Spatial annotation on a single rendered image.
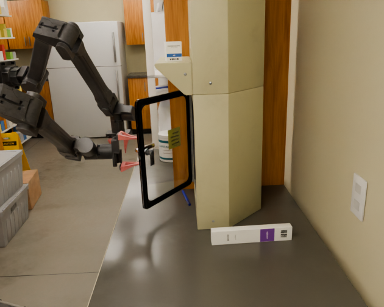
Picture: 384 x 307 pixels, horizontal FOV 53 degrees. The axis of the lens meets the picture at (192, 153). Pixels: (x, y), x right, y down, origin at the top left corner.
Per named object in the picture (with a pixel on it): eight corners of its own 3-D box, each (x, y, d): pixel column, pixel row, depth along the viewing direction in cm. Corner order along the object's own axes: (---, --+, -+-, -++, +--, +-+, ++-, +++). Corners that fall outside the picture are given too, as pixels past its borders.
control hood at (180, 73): (190, 82, 150) (189, 56, 147) (193, 95, 119) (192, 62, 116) (161, 83, 150) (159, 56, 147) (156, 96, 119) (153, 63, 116)
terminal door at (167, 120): (192, 183, 161) (188, 88, 149) (144, 211, 137) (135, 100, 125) (191, 183, 162) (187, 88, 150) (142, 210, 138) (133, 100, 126)
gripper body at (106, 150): (116, 140, 137) (95, 140, 137) (117, 167, 140) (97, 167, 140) (118, 136, 144) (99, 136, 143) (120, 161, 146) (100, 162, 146)
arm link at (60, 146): (21, 89, 104) (9, 127, 102) (41, 92, 104) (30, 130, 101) (70, 136, 146) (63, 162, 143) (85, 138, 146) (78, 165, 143)
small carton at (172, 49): (180, 59, 128) (179, 41, 126) (182, 61, 123) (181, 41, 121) (165, 60, 127) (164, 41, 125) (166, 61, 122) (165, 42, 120)
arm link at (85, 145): (71, 137, 145) (66, 158, 143) (62, 127, 133) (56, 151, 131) (102, 142, 144) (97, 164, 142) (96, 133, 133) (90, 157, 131)
